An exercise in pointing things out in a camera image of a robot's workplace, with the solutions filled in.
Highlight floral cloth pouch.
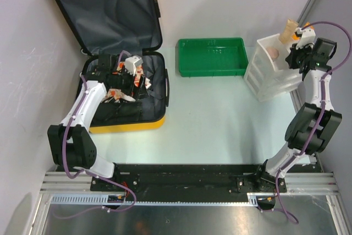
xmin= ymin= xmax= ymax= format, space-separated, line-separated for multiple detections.
xmin=101 ymin=62 xmax=151 ymax=103

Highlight orange cosmetic tube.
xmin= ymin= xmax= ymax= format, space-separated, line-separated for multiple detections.
xmin=291 ymin=22 xmax=311 ymax=41

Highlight pink round cosmetic jar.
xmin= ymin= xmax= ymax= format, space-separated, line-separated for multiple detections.
xmin=266 ymin=46 xmax=280 ymax=61

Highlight beige cosmetic tube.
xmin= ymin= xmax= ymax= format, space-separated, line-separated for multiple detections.
xmin=278 ymin=19 xmax=298 ymax=44

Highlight white plastic drawer organizer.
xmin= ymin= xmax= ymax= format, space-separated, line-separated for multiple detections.
xmin=244 ymin=34 xmax=302 ymax=101

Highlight green plastic tray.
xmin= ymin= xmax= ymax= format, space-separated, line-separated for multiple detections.
xmin=177 ymin=37 xmax=249 ymax=78

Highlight yellow Pikachu hard-shell suitcase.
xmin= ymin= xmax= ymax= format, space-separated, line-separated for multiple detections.
xmin=55 ymin=0 xmax=169 ymax=133

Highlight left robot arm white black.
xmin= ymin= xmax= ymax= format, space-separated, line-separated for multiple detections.
xmin=47 ymin=55 xmax=149 ymax=191

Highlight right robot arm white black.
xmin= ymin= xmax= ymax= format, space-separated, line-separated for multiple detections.
xmin=254 ymin=38 xmax=342 ymax=192

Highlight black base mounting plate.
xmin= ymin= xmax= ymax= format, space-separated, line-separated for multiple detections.
xmin=56 ymin=163 xmax=322 ymax=194

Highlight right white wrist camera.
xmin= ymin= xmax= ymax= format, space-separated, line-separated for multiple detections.
xmin=294 ymin=25 xmax=316 ymax=50

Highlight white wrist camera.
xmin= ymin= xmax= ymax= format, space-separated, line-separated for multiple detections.
xmin=294 ymin=25 xmax=316 ymax=50
xmin=124 ymin=56 xmax=143 ymax=76

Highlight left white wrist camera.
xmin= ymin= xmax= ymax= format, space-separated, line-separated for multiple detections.
xmin=124 ymin=56 xmax=143 ymax=76

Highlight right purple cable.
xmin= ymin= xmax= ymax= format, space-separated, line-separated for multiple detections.
xmin=274 ymin=21 xmax=351 ymax=225

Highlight grey slotted cable duct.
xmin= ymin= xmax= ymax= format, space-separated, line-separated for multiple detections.
xmin=51 ymin=192 xmax=281 ymax=207

